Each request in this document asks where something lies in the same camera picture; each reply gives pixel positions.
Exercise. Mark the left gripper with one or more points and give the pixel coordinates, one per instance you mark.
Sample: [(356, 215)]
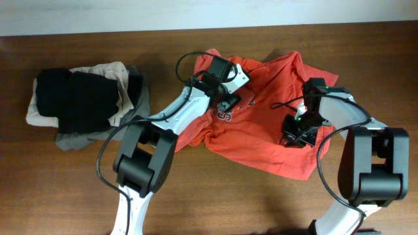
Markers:
[(228, 102)]

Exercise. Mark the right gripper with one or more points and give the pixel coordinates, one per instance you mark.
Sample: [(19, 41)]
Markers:
[(289, 134)]

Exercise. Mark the red printed t-shirt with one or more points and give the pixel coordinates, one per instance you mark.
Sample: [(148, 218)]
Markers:
[(251, 133)]

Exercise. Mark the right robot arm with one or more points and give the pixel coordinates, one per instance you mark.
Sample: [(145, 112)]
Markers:
[(373, 170)]

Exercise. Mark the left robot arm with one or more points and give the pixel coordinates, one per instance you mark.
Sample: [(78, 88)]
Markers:
[(147, 149)]

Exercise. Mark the grey folded garment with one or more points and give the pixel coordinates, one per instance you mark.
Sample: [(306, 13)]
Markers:
[(138, 92)]

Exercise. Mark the beige folded garment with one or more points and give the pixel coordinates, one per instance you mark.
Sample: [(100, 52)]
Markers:
[(119, 85)]

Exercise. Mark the black folded garment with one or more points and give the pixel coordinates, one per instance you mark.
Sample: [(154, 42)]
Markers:
[(78, 101)]

